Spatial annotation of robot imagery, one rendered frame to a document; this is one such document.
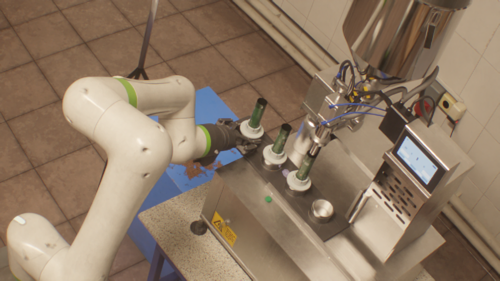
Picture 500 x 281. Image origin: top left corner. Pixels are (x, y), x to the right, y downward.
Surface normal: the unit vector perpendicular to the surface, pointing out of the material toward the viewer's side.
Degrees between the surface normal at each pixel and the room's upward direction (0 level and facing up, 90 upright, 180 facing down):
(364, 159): 0
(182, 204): 0
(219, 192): 90
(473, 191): 90
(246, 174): 0
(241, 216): 90
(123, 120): 15
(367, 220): 90
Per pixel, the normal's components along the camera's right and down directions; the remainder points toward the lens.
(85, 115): -0.31, 0.20
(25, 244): 0.12, -0.42
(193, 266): 0.25, -0.65
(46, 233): 0.38, -0.73
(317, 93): -0.75, 0.33
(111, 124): -0.18, -0.22
